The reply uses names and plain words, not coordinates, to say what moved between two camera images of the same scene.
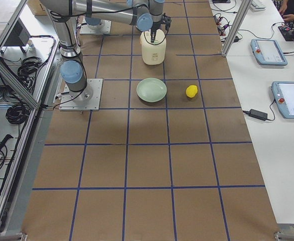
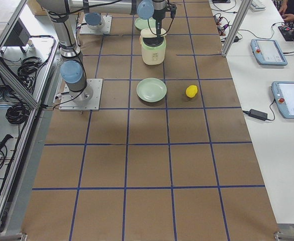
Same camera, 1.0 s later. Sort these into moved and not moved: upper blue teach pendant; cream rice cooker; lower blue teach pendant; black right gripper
Moved: black right gripper
Not moved: upper blue teach pendant; cream rice cooker; lower blue teach pendant
